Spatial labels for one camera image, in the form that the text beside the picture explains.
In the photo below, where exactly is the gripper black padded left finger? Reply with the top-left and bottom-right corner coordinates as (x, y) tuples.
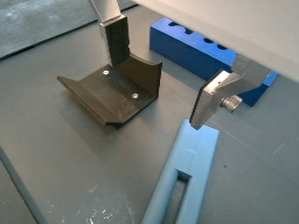
(89, 0), (130, 67)

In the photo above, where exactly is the black curved fixture cradle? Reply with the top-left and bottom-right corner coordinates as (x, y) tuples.
(58, 54), (163, 125)

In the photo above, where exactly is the light blue square-circle object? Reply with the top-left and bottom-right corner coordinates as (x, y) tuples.
(142, 120), (220, 224)

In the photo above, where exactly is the blue foam shape block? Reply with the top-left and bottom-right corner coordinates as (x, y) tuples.
(150, 17), (281, 108)

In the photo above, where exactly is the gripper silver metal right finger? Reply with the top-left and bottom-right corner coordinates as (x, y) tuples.
(190, 55), (273, 130)

